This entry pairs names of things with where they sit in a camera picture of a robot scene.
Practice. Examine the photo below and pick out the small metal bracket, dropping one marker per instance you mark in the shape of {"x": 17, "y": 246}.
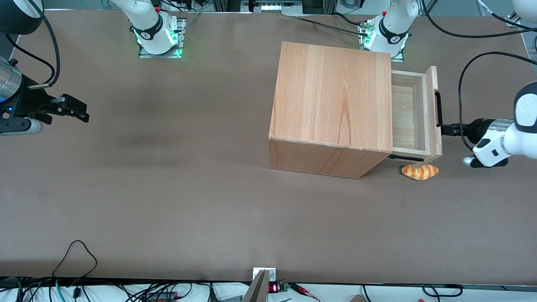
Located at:
{"x": 272, "y": 274}

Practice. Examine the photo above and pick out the brown cardboard piece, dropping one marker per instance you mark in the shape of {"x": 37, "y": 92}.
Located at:
{"x": 356, "y": 298}

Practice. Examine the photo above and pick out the black box with orange label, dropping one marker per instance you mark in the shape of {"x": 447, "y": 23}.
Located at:
{"x": 161, "y": 297}

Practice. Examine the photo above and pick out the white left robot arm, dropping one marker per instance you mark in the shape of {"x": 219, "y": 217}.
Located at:
{"x": 394, "y": 23}

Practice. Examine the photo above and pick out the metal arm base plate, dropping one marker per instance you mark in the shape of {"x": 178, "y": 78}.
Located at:
{"x": 399, "y": 55}
{"x": 181, "y": 37}

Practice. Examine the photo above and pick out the light wooden drawer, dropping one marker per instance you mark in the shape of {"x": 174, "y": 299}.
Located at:
{"x": 405, "y": 113}

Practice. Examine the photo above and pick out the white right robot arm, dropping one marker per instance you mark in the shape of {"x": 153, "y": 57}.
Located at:
{"x": 147, "y": 23}

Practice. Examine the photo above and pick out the white LED light bar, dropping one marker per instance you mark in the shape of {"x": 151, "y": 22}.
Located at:
{"x": 275, "y": 6}

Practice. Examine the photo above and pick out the toy croissant bread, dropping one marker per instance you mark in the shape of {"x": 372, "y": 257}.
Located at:
{"x": 420, "y": 171}

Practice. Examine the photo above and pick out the red clip leads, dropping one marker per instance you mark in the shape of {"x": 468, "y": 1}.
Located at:
{"x": 304, "y": 290}

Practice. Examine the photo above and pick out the wooden slat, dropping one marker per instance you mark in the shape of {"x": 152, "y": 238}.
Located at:
{"x": 256, "y": 289}

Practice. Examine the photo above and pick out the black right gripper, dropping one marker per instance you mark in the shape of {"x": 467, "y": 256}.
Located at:
{"x": 27, "y": 103}

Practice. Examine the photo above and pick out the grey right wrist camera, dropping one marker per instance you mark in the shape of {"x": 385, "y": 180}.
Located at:
{"x": 19, "y": 126}

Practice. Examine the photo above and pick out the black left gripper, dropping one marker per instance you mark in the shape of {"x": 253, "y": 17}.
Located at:
{"x": 474, "y": 127}

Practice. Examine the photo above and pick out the black drawer slide rail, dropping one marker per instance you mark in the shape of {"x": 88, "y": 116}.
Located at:
{"x": 405, "y": 157}

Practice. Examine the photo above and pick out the red digit display module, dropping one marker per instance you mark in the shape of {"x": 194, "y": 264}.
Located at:
{"x": 275, "y": 287}

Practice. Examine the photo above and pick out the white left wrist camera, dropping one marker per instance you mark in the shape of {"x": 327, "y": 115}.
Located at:
{"x": 488, "y": 152}

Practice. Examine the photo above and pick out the light wooden cabinet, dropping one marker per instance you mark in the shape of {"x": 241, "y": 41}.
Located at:
{"x": 331, "y": 105}

